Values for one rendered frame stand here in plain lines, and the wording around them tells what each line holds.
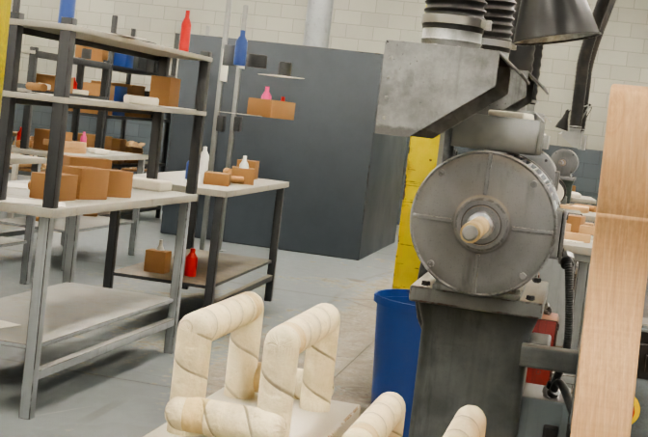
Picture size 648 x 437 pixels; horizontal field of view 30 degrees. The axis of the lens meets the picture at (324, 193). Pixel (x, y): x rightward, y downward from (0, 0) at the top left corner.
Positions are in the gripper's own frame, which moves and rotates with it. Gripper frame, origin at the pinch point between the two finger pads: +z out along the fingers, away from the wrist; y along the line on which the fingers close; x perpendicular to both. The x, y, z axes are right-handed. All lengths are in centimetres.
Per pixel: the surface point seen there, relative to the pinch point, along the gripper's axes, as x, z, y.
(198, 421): -9.7, 36.9, -10.8
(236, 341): -5.8, 39.3, 7.1
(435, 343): -22, 32, 112
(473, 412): -9.0, 14.3, 6.0
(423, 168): -13, 141, 810
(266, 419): -8.7, 30.8, -10.4
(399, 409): -9.8, 21.5, 5.6
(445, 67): 27, 29, 68
